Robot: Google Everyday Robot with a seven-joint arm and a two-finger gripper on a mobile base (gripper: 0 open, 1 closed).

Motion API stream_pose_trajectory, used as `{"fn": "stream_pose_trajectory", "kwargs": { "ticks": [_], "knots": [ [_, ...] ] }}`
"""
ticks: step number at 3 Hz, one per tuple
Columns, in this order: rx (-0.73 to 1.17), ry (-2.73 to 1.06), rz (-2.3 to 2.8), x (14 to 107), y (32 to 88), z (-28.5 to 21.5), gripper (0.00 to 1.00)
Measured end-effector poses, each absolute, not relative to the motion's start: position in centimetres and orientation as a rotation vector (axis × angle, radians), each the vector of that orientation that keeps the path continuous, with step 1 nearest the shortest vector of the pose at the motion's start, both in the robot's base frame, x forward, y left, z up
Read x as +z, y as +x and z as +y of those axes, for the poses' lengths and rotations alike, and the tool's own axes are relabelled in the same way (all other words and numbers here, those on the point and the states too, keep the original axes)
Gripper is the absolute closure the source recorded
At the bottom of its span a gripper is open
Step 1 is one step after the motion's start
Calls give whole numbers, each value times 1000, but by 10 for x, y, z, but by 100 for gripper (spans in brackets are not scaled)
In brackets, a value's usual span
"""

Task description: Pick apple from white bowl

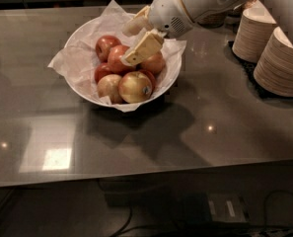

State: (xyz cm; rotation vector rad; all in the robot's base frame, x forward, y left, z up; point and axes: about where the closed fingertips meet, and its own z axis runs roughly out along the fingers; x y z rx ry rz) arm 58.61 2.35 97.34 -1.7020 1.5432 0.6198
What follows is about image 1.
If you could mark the red apple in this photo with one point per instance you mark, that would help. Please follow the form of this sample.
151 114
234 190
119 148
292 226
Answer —
103 46
150 76
114 60
101 71

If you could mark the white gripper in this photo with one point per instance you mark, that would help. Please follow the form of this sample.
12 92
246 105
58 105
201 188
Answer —
166 14

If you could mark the yellow-red apple front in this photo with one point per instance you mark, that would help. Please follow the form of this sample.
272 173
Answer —
135 87

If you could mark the white paper liner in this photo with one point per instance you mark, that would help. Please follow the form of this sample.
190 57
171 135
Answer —
73 63

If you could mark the paper plate stack rear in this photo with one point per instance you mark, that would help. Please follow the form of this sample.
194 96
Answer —
254 31

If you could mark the yellow apple front left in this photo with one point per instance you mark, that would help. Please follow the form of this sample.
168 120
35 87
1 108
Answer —
108 87

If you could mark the white bowl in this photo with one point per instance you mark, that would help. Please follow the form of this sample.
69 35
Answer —
169 79

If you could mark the paper plate stack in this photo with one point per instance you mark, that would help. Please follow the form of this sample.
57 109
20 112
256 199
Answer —
254 31
274 70

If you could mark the paper plate stack front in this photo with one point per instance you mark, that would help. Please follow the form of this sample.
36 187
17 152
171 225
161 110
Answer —
274 70

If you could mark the red-yellow apple right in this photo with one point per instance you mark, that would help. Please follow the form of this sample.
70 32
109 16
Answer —
154 64

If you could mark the red apple behind front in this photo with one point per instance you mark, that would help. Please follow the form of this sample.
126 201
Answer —
150 76

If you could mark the glass jar with cereal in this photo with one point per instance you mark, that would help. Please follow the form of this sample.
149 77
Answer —
213 21

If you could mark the black tray mat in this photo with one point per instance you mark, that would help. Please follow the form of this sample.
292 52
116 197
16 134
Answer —
249 69

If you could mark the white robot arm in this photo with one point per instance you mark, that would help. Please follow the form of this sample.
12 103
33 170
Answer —
280 10

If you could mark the black power box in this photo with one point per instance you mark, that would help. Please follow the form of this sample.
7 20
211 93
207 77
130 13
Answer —
215 209

